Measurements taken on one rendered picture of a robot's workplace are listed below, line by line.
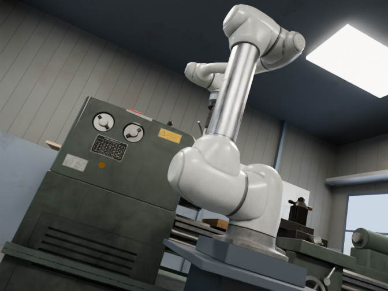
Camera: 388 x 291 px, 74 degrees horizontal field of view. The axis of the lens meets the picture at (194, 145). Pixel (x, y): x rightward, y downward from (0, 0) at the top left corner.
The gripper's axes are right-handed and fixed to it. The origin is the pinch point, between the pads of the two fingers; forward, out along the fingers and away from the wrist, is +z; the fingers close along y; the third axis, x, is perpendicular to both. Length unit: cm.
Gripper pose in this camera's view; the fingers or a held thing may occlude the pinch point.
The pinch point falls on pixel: (205, 134)
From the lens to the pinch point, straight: 147.7
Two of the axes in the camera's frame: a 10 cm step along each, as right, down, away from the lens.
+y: -1.8, 2.2, 9.6
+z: -2.9, 9.2, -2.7
